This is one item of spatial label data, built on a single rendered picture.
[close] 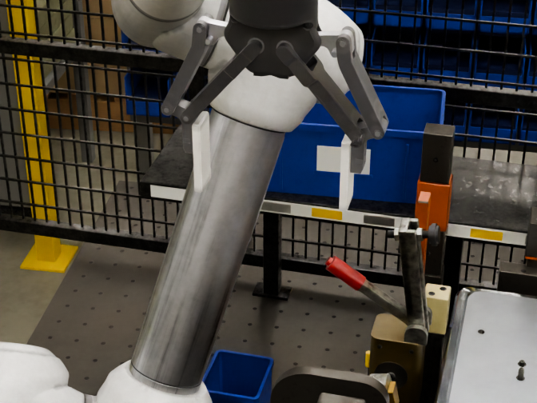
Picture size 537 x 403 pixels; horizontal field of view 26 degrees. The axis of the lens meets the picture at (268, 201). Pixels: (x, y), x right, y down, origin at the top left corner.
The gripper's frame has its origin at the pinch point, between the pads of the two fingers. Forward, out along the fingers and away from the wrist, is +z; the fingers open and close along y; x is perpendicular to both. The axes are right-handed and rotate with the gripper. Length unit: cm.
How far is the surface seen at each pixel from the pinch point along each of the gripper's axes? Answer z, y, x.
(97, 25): 105, -132, 271
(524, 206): 43, 23, 75
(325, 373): 27.1, 4.0, 7.3
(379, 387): 27.8, 9.9, 7.1
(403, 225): 24.7, 8.2, 35.2
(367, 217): 44, -1, 68
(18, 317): 146, -113, 154
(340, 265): 31.9, 0.4, 35.0
